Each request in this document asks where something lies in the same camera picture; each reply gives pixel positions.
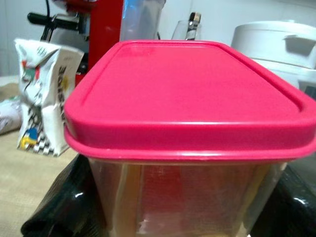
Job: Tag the clear drinking glass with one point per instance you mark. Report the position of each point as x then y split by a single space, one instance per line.
180 30

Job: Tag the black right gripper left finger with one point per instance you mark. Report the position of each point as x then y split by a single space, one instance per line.
61 205

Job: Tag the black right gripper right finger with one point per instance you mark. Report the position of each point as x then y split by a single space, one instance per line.
291 207

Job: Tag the clear container with pink lid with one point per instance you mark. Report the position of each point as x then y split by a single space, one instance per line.
187 98

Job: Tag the white plastic bag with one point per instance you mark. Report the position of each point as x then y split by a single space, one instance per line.
8 113

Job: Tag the red coffee machine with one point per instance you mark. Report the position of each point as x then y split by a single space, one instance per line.
106 32

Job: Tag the white printed paper bag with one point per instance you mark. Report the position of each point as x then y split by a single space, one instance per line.
47 103

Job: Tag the clear plastic jug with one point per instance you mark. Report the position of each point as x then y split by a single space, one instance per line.
140 22

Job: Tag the beige woven table cloth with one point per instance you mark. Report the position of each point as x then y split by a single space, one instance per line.
24 177

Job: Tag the white rice cooker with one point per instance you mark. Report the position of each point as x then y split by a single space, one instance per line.
271 47

